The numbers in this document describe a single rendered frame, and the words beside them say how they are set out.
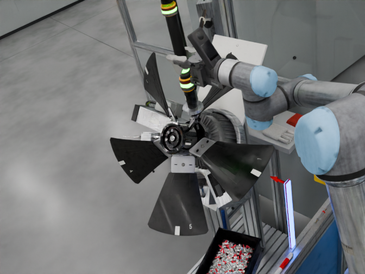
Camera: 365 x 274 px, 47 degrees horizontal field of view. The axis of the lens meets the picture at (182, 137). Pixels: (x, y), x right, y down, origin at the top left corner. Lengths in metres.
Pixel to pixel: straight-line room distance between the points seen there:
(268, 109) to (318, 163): 0.40
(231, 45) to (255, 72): 0.66
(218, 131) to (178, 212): 0.34
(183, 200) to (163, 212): 0.09
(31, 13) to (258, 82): 6.01
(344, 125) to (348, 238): 0.25
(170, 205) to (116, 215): 1.52
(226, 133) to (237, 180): 0.28
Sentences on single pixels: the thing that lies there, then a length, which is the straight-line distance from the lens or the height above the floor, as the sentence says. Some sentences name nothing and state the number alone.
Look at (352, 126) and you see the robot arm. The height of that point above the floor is 1.64.
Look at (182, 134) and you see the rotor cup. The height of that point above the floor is 1.25.
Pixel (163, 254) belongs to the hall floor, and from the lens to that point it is 2.75.
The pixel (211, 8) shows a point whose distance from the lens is 1.86.
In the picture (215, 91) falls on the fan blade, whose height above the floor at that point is 1.36.
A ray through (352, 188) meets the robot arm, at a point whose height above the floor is 1.52.
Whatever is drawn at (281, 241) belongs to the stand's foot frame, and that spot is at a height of 0.08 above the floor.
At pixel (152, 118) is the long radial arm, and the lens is 1.83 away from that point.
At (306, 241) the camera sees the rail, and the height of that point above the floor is 0.86.
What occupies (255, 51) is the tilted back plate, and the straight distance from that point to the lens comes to 1.70.
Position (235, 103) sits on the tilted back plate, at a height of 1.17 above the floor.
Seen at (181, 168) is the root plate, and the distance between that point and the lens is 1.57.
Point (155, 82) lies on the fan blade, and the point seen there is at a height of 1.33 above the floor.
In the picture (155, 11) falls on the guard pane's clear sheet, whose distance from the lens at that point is 2.54.
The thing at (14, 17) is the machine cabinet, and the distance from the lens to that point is 6.87.
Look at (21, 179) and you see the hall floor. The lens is 3.80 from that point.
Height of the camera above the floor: 2.15
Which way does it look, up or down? 38 degrees down
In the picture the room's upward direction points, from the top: 15 degrees counter-clockwise
